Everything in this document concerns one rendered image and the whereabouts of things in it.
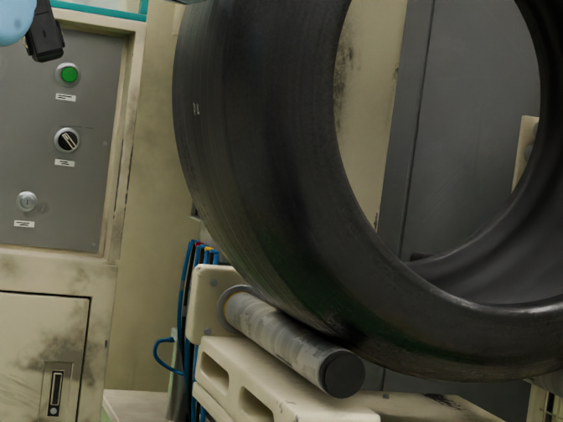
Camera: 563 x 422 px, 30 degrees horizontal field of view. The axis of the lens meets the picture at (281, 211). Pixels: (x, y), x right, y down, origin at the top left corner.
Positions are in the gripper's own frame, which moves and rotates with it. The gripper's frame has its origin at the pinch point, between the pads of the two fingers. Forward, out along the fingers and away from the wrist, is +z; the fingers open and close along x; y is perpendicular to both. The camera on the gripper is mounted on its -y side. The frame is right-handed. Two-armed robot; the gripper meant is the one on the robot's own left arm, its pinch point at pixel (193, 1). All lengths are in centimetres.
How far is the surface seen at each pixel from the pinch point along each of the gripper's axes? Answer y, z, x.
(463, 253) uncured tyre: -17.3, 43.0, 15.7
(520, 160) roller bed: -2, 62, 39
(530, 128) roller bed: 3, 62, 39
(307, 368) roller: -31.2, 17.8, -5.5
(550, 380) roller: -28, 46, -4
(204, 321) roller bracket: -33.0, 16.0, 25.1
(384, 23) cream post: 8.9, 30.5, 27.6
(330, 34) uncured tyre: -1.4, 9.7, -12.3
